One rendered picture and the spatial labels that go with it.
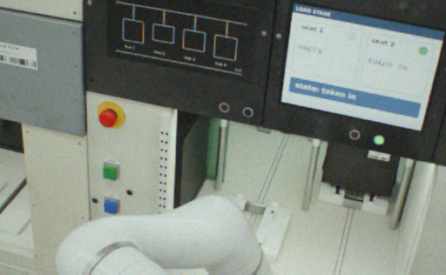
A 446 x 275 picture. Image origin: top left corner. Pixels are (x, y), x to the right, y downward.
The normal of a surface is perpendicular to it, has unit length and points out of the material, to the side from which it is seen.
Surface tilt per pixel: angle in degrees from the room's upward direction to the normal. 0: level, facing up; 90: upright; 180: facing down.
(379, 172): 90
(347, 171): 90
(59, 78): 90
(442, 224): 90
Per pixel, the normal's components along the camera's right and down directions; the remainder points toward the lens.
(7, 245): 0.07, -0.84
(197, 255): 0.11, 0.61
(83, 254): -0.34, -0.48
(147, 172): -0.28, 0.50
